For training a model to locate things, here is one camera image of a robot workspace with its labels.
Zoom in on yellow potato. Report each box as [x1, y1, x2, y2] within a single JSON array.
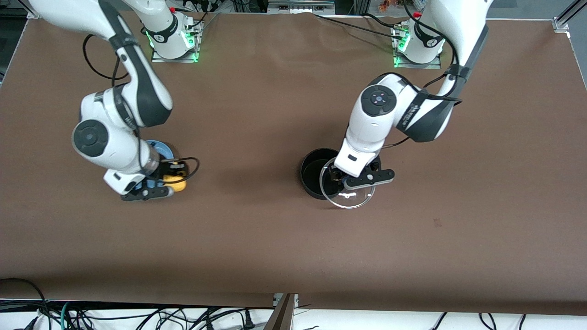
[[164, 172, 188, 192]]

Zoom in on blue round plate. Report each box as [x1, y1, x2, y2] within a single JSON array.
[[133, 140, 179, 191]]

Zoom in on aluminium corner post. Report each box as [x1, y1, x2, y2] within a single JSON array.
[[553, 0, 587, 33]]

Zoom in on aluminium profile bar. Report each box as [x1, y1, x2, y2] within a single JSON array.
[[262, 293, 299, 330]]

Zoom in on black power plug cable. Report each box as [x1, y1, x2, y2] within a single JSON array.
[[202, 308, 257, 330]]

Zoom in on brown table cover sheet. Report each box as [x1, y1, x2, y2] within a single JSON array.
[[0, 10, 587, 317]]

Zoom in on grey metal box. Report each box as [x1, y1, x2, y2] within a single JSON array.
[[268, 0, 335, 13]]

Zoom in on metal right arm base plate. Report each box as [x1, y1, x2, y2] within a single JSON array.
[[151, 21, 201, 63]]

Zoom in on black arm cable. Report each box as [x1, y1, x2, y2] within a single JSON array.
[[381, 0, 463, 150], [83, 34, 200, 185]]

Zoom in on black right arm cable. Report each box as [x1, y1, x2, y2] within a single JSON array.
[[83, 34, 200, 185]]

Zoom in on black pot with blue handle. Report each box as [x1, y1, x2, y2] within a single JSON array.
[[300, 148, 354, 200]]

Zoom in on thick black cable loop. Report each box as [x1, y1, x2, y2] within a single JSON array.
[[0, 278, 52, 330]]

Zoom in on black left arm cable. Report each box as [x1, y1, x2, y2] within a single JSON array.
[[381, 0, 463, 150]]

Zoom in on black base power cable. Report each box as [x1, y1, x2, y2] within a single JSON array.
[[362, 13, 402, 29], [177, 0, 221, 29], [314, 13, 404, 38]]

